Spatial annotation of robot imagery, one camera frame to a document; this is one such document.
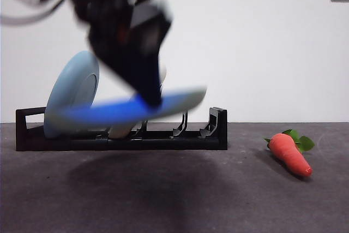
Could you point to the pale grey camera box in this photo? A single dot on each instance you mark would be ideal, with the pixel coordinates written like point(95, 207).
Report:
point(147, 17)

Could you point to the orange carrot with green leaves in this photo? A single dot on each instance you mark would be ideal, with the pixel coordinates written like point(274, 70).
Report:
point(291, 154)

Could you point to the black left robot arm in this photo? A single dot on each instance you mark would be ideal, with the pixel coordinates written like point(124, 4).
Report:
point(103, 1)

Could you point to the black plate rack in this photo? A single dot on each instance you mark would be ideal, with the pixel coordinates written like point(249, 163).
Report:
point(122, 144)

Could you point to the white plate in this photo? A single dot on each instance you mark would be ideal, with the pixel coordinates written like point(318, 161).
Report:
point(120, 130)

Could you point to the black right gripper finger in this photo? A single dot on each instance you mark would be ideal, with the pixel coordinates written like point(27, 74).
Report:
point(151, 74)

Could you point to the blue plate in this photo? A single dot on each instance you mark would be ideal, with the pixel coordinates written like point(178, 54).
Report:
point(68, 85)

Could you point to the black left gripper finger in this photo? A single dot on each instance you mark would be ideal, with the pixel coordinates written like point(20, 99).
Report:
point(120, 66)

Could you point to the green plate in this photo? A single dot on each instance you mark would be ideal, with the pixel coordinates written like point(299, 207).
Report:
point(114, 113)

